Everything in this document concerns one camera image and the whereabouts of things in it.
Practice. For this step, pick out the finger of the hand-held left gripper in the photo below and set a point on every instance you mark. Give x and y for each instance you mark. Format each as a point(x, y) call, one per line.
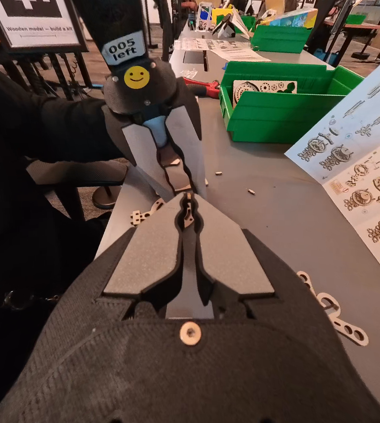
point(140, 148)
point(186, 138)

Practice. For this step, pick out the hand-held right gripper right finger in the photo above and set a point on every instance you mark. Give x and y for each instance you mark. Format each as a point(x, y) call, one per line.
point(233, 261)

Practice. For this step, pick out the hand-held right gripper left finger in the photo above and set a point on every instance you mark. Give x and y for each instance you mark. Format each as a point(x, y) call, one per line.
point(147, 257)

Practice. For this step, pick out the round wooden disc part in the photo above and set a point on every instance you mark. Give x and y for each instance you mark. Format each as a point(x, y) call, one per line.
point(136, 218)

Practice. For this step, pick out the person's left forearm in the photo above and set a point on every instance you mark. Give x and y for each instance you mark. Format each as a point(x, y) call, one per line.
point(71, 129)

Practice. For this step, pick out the wooden parts sheet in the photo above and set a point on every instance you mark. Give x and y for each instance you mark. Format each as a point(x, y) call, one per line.
point(246, 89)

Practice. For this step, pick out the round metal stand base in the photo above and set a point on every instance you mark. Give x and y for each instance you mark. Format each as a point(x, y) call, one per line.
point(105, 198)

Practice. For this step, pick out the clear plastic bag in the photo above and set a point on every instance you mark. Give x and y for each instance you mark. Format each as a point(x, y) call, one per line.
point(190, 72)

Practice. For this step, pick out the black tripod stand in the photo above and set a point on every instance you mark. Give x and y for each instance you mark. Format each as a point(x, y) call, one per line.
point(61, 72)

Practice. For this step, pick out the large green plastic bin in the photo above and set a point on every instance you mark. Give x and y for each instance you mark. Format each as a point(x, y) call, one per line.
point(275, 119)

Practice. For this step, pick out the flat white instruction sheet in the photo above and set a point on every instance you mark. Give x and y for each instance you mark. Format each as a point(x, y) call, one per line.
point(216, 48)

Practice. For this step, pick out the yellow plastic bin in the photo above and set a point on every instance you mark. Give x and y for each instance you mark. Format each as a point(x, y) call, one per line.
point(221, 15)

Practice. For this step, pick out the black framed sign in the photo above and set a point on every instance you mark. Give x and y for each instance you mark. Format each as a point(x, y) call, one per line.
point(34, 23)

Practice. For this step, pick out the small green plastic bin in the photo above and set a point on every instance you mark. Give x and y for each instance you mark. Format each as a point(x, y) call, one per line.
point(282, 39)

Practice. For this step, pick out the large folded instruction sheet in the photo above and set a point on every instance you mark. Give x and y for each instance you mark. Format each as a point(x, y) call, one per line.
point(375, 214)

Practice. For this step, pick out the colourful printed box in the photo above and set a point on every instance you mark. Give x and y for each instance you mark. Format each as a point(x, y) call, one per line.
point(292, 18)

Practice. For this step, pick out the wooden background table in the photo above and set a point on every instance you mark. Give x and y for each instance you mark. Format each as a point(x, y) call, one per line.
point(358, 28)

